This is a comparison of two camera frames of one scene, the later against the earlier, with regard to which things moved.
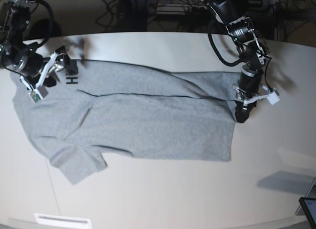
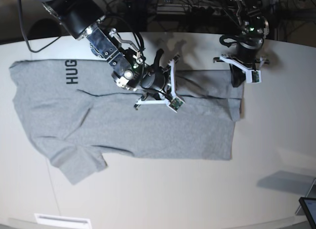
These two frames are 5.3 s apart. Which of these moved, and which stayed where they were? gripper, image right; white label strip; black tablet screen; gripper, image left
Moved: gripper, image right; gripper, image left
Stayed: black tablet screen; white label strip
